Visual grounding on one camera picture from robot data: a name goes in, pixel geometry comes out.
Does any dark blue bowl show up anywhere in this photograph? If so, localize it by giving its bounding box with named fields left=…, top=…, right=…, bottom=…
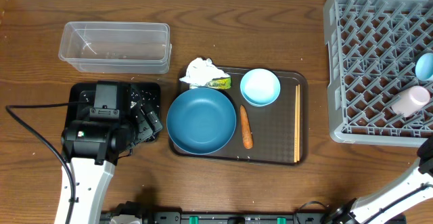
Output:
left=166, top=87, right=237, bottom=155

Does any pale pink cup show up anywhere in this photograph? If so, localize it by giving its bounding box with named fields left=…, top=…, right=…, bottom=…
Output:
left=391, top=85, right=430, bottom=117

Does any light blue cup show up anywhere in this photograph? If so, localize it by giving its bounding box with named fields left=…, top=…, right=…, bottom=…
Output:
left=415, top=53, right=433, bottom=81

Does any pile of white rice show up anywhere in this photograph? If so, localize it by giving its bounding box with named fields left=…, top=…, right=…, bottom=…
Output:
left=70, top=83, right=161, bottom=116

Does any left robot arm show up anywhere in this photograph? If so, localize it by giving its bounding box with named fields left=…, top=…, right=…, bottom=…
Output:
left=55, top=81, right=163, bottom=223

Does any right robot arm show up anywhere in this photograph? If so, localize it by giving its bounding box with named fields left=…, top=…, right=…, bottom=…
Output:
left=322, top=137, right=432, bottom=224

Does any grey dishwasher rack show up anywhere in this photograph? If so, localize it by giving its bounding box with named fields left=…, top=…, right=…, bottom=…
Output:
left=323, top=0, right=432, bottom=148

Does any black rectangular tray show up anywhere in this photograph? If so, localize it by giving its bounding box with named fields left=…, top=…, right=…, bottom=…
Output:
left=65, top=83, right=163, bottom=145

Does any clear plastic bin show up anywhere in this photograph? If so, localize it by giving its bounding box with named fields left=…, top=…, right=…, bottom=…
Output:
left=58, top=22, right=172, bottom=74

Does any crumpled white tissue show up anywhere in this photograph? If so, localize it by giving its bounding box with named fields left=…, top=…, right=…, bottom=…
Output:
left=179, top=58, right=231, bottom=85

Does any yellow green wrapper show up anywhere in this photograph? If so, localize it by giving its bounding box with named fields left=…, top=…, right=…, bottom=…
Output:
left=189, top=77, right=231, bottom=89

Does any orange carrot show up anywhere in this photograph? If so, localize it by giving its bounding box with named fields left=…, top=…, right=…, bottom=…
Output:
left=240, top=105, right=253, bottom=150

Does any light blue small bowl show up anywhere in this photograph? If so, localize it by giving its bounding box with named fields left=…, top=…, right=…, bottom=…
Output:
left=240, top=68, right=281, bottom=107

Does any dark brown serving tray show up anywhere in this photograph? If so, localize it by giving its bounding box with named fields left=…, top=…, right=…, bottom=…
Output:
left=169, top=67, right=308, bottom=166

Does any wooden chopstick outer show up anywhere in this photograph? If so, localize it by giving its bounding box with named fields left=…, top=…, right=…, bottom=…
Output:
left=296, top=85, right=300, bottom=162

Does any wooden chopstick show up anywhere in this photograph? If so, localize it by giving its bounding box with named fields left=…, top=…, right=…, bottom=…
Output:
left=294, top=85, right=300, bottom=163
left=296, top=85, right=300, bottom=162

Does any wooden chopstick inner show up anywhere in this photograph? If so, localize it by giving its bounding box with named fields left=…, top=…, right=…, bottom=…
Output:
left=294, top=85, right=300, bottom=163

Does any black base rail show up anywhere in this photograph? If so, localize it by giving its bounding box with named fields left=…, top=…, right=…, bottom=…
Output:
left=98, top=201, right=333, bottom=224

